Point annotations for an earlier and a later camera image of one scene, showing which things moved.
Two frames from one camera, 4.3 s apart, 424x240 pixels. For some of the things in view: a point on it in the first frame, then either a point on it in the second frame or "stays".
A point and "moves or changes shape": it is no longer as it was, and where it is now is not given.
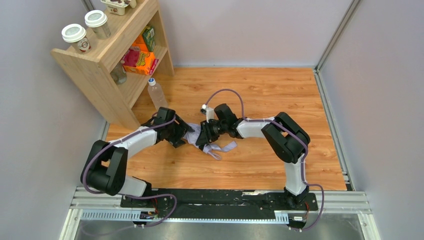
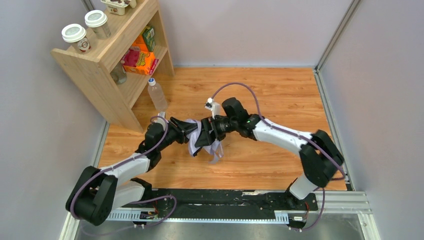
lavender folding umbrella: x=192 y=137 moves or changes shape
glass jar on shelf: x=118 y=74 stays
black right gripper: x=205 y=133 stays
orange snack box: x=138 y=61 stays
